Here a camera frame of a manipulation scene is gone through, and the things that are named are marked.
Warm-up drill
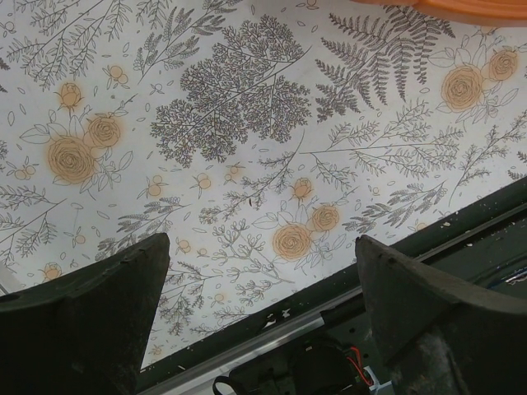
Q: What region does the floral table mat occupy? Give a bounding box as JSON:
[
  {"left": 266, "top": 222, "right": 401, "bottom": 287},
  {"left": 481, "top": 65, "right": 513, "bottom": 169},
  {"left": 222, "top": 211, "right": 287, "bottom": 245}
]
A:
[{"left": 1, "top": 1, "right": 526, "bottom": 365}]

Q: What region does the orange plastic bin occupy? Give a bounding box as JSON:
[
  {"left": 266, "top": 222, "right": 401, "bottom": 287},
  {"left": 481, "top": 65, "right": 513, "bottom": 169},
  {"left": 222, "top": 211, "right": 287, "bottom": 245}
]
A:
[{"left": 361, "top": 0, "right": 526, "bottom": 27}]

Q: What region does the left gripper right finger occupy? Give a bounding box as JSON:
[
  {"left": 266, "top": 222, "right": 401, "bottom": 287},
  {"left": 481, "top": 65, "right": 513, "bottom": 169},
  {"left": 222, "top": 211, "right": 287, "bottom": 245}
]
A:
[{"left": 355, "top": 235, "right": 526, "bottom": 394}]

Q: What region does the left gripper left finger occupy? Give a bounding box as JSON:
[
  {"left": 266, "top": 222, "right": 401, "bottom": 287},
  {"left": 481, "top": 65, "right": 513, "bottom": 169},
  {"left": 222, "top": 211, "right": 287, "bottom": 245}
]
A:
[{"left": 1, "top": 233, "right": 170, "bottom": 394}]

